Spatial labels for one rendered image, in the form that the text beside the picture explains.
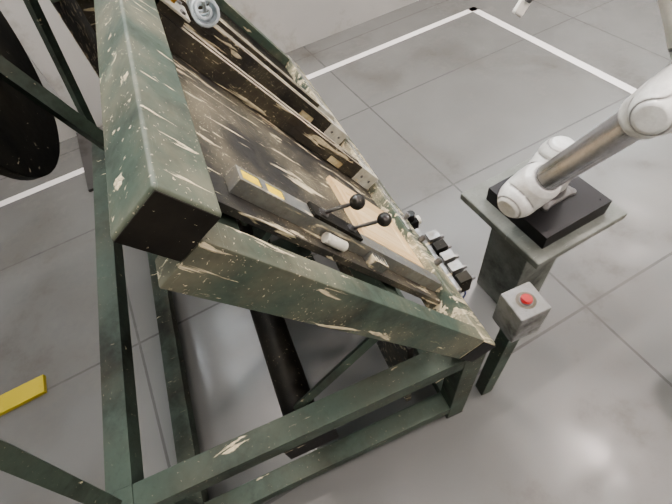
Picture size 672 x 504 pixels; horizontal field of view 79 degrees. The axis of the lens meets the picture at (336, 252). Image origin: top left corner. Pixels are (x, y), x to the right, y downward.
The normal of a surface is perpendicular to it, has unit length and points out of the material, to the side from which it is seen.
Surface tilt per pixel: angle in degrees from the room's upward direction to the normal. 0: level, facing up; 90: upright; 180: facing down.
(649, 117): 87
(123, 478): 0
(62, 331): 0
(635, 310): 0
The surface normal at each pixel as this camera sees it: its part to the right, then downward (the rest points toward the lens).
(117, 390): -0.13, -0.59
